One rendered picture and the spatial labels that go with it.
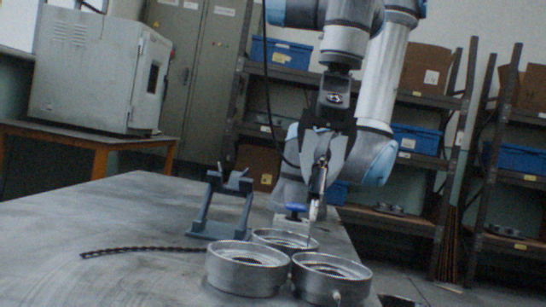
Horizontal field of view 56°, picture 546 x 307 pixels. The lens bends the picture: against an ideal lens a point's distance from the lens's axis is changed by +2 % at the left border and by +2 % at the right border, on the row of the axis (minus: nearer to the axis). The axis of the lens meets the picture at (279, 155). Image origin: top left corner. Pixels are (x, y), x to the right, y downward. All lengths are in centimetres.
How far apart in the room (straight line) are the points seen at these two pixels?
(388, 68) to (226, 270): 75
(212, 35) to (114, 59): 178
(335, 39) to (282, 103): 391
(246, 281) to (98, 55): 247
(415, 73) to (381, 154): 317
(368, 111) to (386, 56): 13
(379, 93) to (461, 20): 385
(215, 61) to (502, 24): 260
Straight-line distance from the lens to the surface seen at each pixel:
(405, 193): 482
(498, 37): 510
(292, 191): 119
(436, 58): 434
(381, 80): 121
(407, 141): 429
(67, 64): 304
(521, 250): 456
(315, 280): 62
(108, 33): 297
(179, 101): 458
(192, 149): 455
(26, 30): 342
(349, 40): 80
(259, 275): 60
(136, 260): 69
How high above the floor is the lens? 100
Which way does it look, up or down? 3 degrees down
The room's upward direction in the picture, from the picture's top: 11 degrees clockwise
